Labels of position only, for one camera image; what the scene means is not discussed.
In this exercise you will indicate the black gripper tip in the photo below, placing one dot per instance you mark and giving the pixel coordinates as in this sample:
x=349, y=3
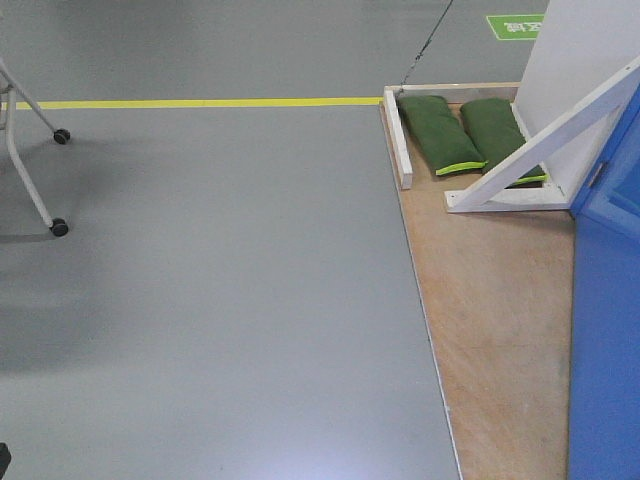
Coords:
x=5, y=457

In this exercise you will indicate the green sandbag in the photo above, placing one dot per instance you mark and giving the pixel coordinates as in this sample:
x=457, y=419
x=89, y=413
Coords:
x=493, y=129
x=439, y=135

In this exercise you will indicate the blue door platform plywood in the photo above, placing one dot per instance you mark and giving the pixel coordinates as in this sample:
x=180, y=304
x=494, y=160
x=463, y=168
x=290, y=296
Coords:
x=496, y=289

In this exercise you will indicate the blue door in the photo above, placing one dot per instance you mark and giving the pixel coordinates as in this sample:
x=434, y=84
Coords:
x=603, y=440

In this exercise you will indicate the white door frame panel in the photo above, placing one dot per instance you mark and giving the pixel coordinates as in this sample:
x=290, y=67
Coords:
x=581, y=44

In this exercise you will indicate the right green sandbag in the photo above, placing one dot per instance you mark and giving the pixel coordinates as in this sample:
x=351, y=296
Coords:
x=493, y=129

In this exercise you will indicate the green floor sign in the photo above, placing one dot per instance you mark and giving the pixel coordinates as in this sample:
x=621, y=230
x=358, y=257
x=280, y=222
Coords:
x=515, y=27

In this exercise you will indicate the yellow floor tape line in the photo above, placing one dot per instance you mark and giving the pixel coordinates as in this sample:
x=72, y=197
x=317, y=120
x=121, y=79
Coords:
x=212, y=103

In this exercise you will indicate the left green sandbag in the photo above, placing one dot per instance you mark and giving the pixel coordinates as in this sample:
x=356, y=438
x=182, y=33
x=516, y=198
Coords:
x=439, y=135

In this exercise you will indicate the white back rail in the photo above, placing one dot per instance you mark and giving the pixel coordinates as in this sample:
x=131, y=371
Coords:
x=457, y=93

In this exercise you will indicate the white side rail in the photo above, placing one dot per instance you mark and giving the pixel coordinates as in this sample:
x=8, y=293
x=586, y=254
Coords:
x=397, y=143

